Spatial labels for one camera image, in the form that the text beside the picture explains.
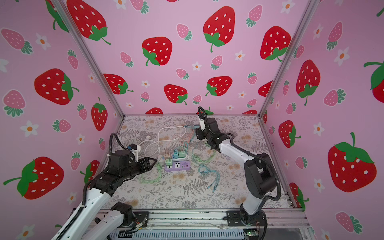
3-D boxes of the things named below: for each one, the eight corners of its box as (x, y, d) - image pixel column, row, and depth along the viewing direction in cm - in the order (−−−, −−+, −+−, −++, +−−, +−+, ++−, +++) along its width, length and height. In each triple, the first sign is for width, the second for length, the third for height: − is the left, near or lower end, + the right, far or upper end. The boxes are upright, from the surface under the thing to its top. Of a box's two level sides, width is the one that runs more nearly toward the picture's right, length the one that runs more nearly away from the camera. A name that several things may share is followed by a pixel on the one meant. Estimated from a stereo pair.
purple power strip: (165, 171, 93) (164, 168, 90) (166, 163, 97) (165, 160, 94) (191, 171, 93) (190, 168, 90) (191, 163, 97) (191, 160, 94)
